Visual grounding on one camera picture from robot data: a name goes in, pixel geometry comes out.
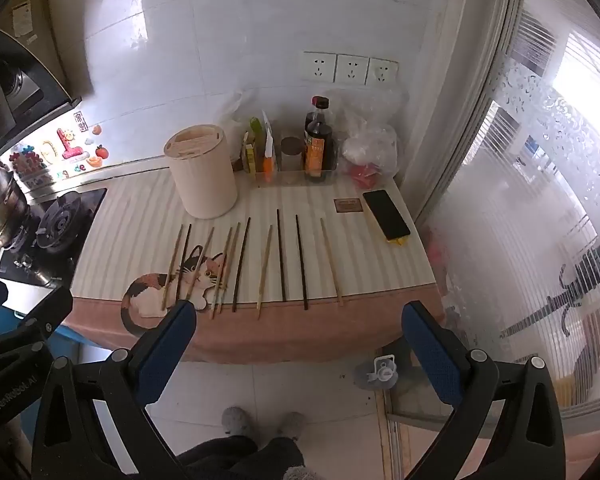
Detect row of mixed chopsticks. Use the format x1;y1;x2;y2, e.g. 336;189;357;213
161;208;288;321

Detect glass jar brown lid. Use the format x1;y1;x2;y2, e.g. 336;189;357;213
280;136;305;174

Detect striped cat print tablecloth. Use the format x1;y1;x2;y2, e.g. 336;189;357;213
62;160;448;365

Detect light bamboo chopstick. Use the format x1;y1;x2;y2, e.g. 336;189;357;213
320;217;343;308

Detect beige cylindrical chopstick holder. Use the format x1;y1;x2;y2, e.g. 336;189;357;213
163;123;239;220

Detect stainless steel pot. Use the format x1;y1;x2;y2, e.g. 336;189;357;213
0;164;31;249

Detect blue cabinet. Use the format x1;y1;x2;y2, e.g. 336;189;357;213
0;305;100;362

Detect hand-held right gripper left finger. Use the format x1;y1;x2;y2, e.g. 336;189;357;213
31;300;197;480

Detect person's right grey slipper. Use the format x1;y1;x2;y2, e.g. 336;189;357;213
278;411;306;442

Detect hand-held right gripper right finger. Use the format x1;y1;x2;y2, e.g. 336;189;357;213
401;301;566;480

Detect dark wooden chopstick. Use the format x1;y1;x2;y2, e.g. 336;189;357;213
295;214;310;311

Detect black gas stove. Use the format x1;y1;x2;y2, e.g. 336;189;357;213
0;187;109;289

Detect clear bag red contents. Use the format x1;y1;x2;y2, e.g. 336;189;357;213
330;87;408;191

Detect white plastic floor fitting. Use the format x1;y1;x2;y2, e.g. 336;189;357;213
354;354;399;391

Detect person's left grey slipper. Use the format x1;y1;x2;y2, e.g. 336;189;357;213
221;406;254;437

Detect person's legs dark trousers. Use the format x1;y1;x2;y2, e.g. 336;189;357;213
175;435;307;480

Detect black phone yellow case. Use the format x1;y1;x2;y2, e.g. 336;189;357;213
362;188;412;247

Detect white plastic bag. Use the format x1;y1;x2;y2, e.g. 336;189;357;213
216;87;261;133

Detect frosted glass sliding door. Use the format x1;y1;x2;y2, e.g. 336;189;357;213
410;0;600;461

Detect yellow seasoning box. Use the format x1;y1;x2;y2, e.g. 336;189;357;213
241;132;259;176

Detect dark soy sauce bottle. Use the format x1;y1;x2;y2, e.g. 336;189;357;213
304;96;335;181

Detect person's grey slipper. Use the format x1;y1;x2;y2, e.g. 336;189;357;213
221;406;254;437
278;411;306;442

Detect white wall socket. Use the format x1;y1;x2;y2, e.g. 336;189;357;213
367;57;400;87
300;51;337;83
335;54;369;86

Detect colourful wall stickers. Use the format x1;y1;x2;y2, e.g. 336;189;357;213
7;109;112;191

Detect black range hood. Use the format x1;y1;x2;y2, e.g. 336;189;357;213
0;25;84;163

